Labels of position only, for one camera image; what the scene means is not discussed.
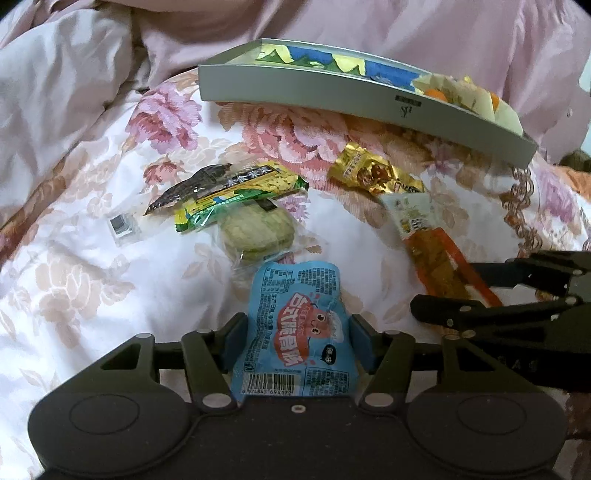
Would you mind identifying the floral bedsheet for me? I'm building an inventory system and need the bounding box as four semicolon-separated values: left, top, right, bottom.
0;69;591;480

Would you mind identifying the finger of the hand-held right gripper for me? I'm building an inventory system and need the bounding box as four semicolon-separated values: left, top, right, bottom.
410;294;583;332
466;251;591;296

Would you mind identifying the dark seaweed packet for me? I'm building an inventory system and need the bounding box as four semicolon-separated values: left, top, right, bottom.
144;164;234;216

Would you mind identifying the grey shallow box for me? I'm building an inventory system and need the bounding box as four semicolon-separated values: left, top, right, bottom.
197;39;539;168

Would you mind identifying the orange cloth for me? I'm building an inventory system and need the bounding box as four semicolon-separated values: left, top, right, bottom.
561;164;591;186

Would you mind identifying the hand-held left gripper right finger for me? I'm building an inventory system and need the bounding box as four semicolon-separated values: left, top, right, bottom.
351;314;532;412

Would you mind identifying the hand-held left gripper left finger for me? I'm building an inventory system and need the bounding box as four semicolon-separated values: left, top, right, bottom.
69;313;249;412

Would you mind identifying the light blue snack pouch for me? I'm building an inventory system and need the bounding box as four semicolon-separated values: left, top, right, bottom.
232;261;358;407

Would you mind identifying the pale pink quilt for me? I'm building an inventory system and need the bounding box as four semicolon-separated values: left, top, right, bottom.
0;0;153;259

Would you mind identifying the pink curtain sheet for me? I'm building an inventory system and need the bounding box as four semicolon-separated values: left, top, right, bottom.
102;0;591;162

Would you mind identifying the clear packet with orange strip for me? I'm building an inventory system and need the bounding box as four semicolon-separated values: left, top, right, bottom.
381;191;503;308

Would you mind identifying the yellow green cracker packet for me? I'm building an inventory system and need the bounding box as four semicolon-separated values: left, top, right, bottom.
174;164;309;234

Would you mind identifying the small clear packet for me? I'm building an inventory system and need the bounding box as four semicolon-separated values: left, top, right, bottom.
108;213;140;246

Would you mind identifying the gold foil snack packet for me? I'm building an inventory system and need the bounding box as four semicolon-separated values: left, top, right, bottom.
329;143;426;195

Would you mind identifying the round biscuit clear packet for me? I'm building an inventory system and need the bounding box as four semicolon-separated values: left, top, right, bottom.
216;202;297;289

